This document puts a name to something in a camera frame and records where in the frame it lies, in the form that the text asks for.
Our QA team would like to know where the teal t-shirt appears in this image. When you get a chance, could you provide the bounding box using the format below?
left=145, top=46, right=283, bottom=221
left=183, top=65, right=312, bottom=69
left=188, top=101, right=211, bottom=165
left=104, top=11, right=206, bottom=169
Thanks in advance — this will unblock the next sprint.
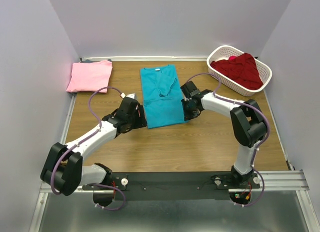
left=140, top=65, right=186, bottom=129

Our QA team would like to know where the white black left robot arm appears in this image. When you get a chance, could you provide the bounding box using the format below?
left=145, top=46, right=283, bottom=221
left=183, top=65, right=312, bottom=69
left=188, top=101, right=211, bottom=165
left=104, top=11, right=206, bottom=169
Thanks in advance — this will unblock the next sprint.
left=40, top=94, right=147, bottom=196

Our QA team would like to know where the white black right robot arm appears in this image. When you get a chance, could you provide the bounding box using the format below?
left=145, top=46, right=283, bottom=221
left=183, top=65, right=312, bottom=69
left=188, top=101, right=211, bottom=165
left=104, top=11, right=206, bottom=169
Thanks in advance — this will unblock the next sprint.
left=181, top=81, right=270, bottom=188

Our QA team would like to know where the white plastic laundry basket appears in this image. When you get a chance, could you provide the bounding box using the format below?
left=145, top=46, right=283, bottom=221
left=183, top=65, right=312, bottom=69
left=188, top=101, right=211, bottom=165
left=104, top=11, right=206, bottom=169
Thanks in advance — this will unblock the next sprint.
left=206, top=45, right=273, bottom=97

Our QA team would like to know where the folded pink t-shirt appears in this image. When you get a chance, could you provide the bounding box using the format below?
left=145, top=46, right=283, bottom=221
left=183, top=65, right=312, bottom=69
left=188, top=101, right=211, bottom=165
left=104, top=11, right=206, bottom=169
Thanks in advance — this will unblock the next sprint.
left=66, top=60, right=113, bottom=93

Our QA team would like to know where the dark red t-shirt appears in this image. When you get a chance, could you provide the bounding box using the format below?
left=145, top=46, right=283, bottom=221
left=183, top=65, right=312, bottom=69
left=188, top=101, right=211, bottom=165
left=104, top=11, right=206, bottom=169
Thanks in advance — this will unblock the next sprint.
left=210, top=53, right=263, bottom=90

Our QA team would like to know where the dark folded t-shirt underneath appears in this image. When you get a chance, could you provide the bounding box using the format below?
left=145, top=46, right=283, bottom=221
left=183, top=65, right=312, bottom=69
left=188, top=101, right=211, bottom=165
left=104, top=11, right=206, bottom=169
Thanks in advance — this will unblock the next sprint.
left=81, top=59, right=112, bottom=64

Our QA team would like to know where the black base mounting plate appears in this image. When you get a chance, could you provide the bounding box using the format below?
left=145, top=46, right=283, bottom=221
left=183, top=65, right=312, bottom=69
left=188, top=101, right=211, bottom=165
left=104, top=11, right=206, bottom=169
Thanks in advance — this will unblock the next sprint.
left=82, top=171, right=260, bottom=203

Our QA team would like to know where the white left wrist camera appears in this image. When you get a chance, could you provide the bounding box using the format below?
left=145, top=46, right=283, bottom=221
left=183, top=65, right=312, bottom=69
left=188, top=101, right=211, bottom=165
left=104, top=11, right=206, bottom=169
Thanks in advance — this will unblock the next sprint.
left=120, top=93, right=137, bottom=100

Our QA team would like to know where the aluminium table frame rail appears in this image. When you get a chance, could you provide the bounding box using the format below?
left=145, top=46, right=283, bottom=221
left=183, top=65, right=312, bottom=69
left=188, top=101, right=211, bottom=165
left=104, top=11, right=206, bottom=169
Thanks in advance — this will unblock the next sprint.
left=40, top=170, right=310, bottom=193

